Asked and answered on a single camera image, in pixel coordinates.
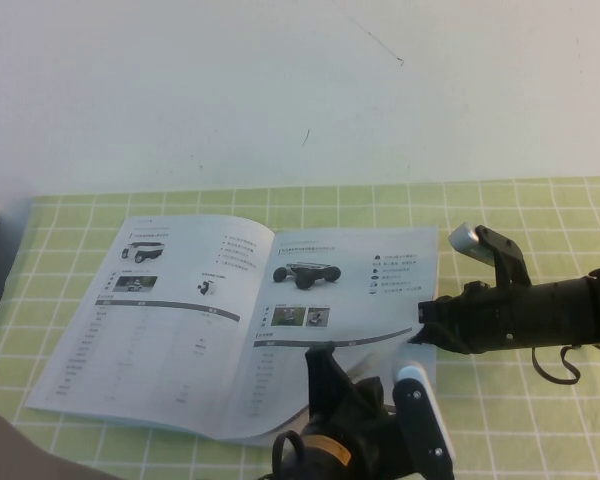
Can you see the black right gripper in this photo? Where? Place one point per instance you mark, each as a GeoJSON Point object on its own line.
{"type": "Point", "coordinates": [482, 320]}

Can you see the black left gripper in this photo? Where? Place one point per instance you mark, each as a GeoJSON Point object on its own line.
{"type": "Point", "coordinates": [370, 430]}

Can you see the white product brochure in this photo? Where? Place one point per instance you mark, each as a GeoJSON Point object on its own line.
{"type": "Point", "coordinates": [170, 340]}

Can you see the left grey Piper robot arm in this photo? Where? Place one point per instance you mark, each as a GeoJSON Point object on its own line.
{"type": "Point", "coordinates": [322, 447]}

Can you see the green checked tablecloth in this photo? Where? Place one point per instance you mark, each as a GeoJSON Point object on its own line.
{"type": "Point", "coordinates": [530, 430]}

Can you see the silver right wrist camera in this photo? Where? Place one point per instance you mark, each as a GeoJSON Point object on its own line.
{"type": "Point", "coordinates": [467, 242]}

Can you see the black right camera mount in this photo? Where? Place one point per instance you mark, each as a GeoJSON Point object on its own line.
{"type": "Point", "coordinates": [507, 260]}

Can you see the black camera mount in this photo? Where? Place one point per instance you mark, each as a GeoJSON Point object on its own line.
{"type": "Point", "coordinates": [422, 420]}
{"type": "Point", "coordinates": [507, 260]}

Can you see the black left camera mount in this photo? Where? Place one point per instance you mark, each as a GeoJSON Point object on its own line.
{"type": "Point", "coordinates": [422, 420]}

